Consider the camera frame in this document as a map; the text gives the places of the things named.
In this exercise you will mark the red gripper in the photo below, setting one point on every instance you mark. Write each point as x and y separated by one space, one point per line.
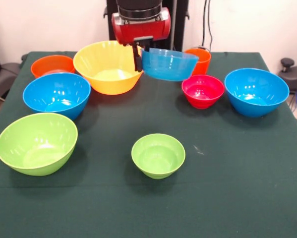
140 29

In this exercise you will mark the small ribbed blue bowl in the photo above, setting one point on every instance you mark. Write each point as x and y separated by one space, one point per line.
168 67

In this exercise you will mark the large yellow bowl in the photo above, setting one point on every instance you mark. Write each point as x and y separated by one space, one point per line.
108 79

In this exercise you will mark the small green bowl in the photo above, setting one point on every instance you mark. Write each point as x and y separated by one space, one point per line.
158 158

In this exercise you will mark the large blue bowl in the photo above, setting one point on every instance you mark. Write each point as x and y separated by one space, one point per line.
39 91
256 89

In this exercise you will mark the orange cup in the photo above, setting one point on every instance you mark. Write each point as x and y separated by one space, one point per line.
204 64

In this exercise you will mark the small pink bowl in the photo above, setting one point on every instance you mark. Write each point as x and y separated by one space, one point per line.
202 91

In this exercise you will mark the orange bowl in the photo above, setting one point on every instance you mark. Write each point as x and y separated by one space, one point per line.
49 63

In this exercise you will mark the large green bowl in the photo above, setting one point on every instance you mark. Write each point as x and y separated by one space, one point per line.
36 141

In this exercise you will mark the grey base leg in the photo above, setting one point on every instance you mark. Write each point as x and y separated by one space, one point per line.
4 74

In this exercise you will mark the dark green table cloth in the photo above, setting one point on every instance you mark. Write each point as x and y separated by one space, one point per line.
148 198

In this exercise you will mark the black chair base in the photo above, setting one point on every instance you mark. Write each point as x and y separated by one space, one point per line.
294 77

